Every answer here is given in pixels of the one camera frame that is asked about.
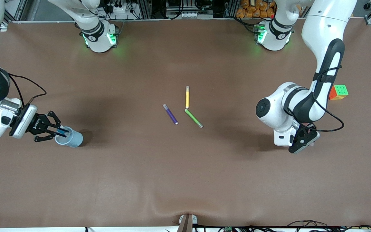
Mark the white power strip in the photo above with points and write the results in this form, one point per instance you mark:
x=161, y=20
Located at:
x=119, y=8

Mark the purple marker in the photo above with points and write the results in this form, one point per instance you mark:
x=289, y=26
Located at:
x=170, y=114

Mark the white terminal strip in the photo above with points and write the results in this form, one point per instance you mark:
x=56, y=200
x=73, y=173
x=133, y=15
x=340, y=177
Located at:
x=196, y=14

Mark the light blue cup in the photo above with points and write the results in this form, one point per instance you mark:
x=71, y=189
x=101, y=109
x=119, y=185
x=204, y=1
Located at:
x=74, y=140

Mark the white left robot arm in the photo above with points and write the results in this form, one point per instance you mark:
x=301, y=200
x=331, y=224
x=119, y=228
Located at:
x=324, y=32

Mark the orange and green puzzle cube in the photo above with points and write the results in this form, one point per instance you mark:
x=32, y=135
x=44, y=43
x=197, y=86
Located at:
x=340, y=91

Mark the yellow marker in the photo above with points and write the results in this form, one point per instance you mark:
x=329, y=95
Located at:
x=187, y=96

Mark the brown table cover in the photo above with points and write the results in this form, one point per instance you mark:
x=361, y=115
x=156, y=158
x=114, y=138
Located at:
x=185, y=180

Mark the orange snack bag pile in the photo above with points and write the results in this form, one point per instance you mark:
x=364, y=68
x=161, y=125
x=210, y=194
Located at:
x=254, y=9

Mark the blue marker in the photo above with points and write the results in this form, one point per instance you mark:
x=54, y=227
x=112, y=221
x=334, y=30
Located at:
x=63, y=131

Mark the green marker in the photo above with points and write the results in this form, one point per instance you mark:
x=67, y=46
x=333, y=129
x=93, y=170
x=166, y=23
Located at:
x=193, y=118

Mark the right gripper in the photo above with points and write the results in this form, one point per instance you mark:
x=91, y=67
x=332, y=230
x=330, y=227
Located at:
x=37, y=124

